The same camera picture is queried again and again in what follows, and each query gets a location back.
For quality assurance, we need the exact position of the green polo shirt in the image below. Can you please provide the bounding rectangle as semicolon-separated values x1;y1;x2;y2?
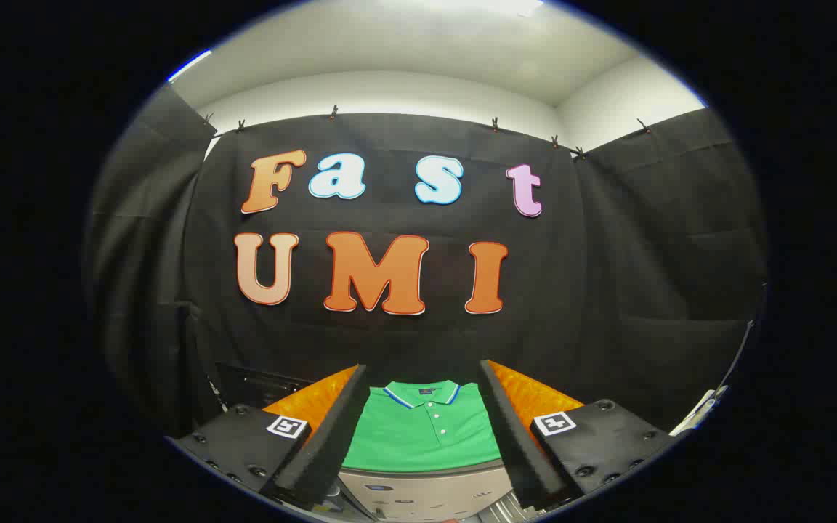
342;379;503;473

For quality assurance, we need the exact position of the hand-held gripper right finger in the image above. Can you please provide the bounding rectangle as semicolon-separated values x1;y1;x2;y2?
478;359;681;511

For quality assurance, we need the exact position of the ceiling light strip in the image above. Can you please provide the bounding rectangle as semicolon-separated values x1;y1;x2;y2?
166;48;214;84

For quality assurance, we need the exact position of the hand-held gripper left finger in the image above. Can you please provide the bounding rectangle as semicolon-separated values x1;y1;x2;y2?
171;363;370;509

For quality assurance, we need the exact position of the row of black backdrop clips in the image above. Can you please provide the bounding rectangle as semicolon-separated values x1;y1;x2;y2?
201;104;653;161

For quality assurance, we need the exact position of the black backdrop cloth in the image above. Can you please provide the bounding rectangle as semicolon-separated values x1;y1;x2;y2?
84;84;768;444

